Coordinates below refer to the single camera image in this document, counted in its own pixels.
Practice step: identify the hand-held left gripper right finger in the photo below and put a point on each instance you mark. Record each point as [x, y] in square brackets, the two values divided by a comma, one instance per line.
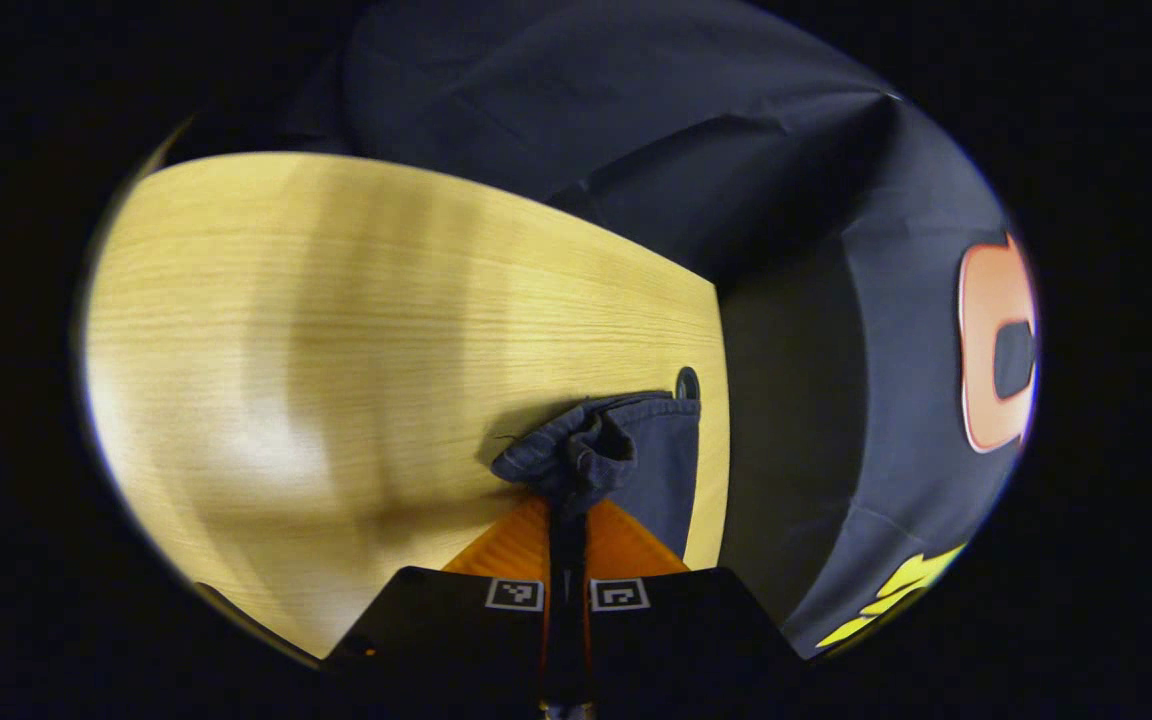
[696, 630]

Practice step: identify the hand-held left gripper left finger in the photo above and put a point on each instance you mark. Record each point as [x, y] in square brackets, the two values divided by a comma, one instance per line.
[446, 630]

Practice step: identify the dark grey jeans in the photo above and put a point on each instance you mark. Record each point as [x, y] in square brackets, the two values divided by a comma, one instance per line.
[656, 470]

